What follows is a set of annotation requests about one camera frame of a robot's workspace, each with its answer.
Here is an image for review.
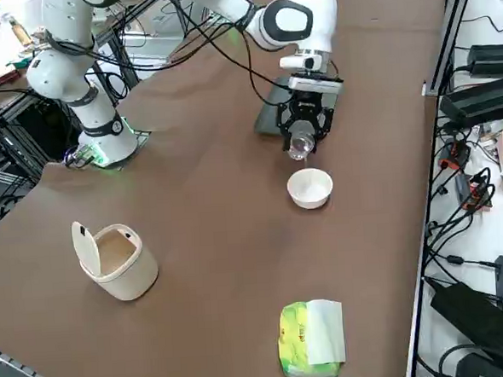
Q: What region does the green tissue pack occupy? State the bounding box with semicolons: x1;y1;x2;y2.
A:
275;297;349;377

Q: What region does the aluminium frame rail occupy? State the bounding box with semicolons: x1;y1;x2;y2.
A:
417;0;486;98

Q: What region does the clear glass measuring cup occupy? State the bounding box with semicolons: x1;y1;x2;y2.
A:
286;122;318;164

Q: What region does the red and black connector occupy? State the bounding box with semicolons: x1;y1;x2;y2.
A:
438;138;473;171
454;169;497;213

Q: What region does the black power cable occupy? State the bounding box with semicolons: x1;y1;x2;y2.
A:
424;247;503;273

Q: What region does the white bowl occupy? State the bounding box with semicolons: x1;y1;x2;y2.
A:
286;166;336;212

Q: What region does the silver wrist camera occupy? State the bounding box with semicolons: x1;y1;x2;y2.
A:
287;72;344;96

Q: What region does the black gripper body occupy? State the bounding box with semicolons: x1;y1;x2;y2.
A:
288;88;327;124

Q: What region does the dark grey tray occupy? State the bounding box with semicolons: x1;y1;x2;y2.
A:
251;72;347;141

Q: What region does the beige lidded trash can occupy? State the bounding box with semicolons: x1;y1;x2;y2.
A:
70;216;161;305

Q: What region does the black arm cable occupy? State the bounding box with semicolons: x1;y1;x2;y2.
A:
43;0;341;120

